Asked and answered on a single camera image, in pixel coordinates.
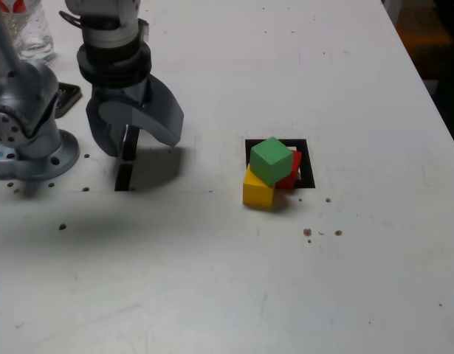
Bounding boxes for yellow cube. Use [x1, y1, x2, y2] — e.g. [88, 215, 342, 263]
[242, 164, 275, 211]

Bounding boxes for dark embossed tray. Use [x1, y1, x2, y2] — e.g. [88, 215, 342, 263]
[55, 83, 83, 119]

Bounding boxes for black tape square outline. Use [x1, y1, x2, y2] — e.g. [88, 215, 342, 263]
[244, 139, 316, 190]

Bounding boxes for green cube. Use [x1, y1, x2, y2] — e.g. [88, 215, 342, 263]
[250, 136, 295, 188]

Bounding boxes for red cube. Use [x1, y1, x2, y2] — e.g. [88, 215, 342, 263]
[276, 148, 303, 191]

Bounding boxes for black tape strip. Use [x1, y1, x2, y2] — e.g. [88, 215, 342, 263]
[114, 125, 141, 192]

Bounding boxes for clear plastic bottle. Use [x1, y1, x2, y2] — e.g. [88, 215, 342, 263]
[0, 0, 56, 60]

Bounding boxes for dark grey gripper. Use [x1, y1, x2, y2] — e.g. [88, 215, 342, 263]
[85, 74, 185, 158]

